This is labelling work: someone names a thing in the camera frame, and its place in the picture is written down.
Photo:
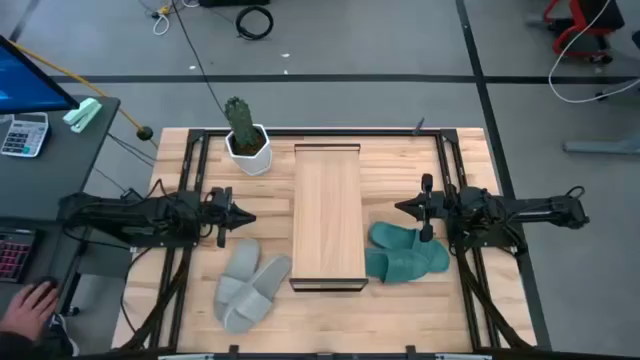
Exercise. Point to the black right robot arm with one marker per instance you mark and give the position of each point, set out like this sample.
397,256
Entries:
525,212

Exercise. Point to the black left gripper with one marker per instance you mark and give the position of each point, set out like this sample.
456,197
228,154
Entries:
222,217

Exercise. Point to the black ball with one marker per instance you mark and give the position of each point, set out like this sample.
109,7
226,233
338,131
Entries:
145,133

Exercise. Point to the grey desk calculator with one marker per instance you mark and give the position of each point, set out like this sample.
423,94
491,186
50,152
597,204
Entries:
25,135

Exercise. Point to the person's hand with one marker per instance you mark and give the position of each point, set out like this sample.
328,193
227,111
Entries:
25,312

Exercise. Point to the white plant pot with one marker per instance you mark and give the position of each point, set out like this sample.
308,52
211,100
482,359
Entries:
255,162

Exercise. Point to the black computer monitor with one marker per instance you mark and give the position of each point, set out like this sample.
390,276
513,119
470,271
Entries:
25,80

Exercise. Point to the wooden shelf with black frame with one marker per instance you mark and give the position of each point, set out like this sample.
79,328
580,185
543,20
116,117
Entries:
327,210

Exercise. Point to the red and black cart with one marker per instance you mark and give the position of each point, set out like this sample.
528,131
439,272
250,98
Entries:
580,25

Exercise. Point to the dark grey desk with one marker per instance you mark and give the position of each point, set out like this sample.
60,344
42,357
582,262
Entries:
65,175

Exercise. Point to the grey slide sandal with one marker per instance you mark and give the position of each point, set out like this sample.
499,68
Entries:
242,260
260,295

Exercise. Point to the backlit black keyboard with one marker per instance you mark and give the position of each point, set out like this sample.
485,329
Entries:
15,255

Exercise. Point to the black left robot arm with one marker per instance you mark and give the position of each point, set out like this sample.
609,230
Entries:
125,217

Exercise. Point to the person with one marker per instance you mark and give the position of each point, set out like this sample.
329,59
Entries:
15,350

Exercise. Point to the teal slide sandal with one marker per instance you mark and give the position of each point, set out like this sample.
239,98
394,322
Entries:
395,265
400,237

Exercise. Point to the black aluminium table frame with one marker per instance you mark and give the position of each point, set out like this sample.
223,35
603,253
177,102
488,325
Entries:
325,132

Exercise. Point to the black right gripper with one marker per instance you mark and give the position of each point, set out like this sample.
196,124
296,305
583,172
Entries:
427,210

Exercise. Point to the green cactus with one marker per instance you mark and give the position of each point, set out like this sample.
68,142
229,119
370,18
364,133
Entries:
241,120

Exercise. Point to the grey table leg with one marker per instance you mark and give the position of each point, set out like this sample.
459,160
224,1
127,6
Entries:
600,146

